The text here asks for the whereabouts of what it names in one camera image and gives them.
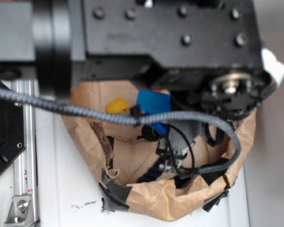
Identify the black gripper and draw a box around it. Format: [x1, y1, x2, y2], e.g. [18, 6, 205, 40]
[153, 68, 279, 123]

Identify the blue wooden block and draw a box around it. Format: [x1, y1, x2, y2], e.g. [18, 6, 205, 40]
[135, 89, 172, 132]

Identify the yellow rubber duck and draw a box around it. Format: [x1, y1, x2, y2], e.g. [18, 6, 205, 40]
[106, 97, 129, 114]

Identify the brown paper bag bin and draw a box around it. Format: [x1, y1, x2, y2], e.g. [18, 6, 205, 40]
[61, 80, 257, 222]

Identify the white tray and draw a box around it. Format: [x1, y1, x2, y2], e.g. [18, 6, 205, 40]
[35, 109, 249, 227]

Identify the grey braided cable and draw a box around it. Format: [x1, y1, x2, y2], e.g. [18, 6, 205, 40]
[0, 86, 242, 177]

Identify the dark blue rope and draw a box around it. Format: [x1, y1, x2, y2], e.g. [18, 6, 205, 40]
[137, 163, 192, 189]

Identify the aluminium extrusion rail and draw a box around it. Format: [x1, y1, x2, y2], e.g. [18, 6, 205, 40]
[9, 79, 40, 227]

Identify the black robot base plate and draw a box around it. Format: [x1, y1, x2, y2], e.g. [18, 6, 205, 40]
[0, 100, 25, 176]

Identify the metal corner bracket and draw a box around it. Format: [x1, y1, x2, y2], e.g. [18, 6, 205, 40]
[4, 195, 37, 227]

